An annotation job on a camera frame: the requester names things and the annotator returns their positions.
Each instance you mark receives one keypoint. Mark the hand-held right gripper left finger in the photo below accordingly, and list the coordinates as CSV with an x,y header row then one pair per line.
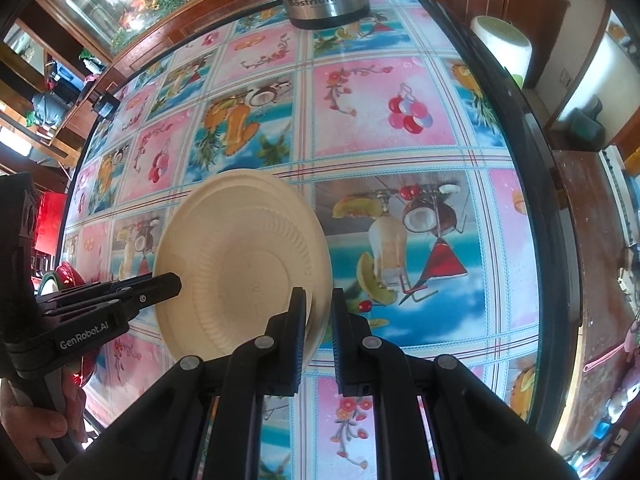
x,y
299,340

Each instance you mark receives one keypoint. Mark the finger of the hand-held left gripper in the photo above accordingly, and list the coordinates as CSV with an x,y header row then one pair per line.
x,y
110,286
165,287

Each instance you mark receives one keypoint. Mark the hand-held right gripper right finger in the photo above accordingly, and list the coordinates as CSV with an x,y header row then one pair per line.
x,y
339,345

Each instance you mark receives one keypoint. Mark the dark green plastic basin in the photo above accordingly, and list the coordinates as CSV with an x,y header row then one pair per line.
x,y
47,284

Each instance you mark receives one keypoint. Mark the red ribbed glass bowl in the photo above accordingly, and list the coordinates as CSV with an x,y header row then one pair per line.
x,y
67,276

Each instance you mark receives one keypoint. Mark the cream ribbed paper bowl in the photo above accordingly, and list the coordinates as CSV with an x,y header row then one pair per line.
x,y
240,270

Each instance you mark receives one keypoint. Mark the white paper bowl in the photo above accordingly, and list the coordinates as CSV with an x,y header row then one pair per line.
x,y
322,265

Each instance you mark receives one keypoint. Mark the person's left hand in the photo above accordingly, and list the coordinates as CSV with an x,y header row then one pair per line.
x,y
30,420

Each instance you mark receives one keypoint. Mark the small black jar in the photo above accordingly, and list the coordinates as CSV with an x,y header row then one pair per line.
x,y
105,106

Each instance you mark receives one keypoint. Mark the printed fruit and flower tablecloth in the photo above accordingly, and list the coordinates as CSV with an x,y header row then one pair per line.
x,y
400,160

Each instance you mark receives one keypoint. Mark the worn wooden bench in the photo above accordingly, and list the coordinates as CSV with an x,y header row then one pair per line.
x,y
590,260

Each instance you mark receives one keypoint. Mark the flower printed glass cabinet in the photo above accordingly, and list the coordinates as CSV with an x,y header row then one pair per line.
x,y
125,5

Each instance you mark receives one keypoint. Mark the dark bag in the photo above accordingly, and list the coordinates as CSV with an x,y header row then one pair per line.
x,y
587,125

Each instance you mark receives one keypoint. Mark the white plastic bin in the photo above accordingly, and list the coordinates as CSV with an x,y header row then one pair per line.
x,y
500,47

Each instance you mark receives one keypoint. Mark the wooden side cabinet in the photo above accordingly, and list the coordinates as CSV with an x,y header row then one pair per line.
x,y
450,0

